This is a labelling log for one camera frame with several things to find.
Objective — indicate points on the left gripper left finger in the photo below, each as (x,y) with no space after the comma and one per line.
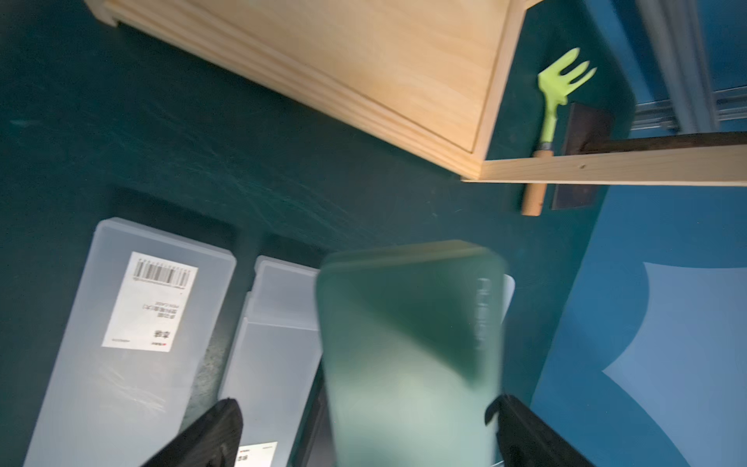
(211,441)

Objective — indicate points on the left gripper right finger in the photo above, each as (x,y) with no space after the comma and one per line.
(526,440)

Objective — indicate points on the frosted case with barcode label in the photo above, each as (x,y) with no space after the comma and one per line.
(274,361)

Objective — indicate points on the frosted case with cap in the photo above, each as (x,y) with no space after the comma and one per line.
(141,321)

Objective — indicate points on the dark green pencil case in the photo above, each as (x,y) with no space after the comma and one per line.
(413,345)

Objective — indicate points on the teal translucent pencil case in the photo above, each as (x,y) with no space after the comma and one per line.
(508,294)

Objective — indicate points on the wooden two-tier shelf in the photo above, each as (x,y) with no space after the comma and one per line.
(425,76)

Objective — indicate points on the green toy rake wooden handle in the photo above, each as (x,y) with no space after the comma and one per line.
(556,84)

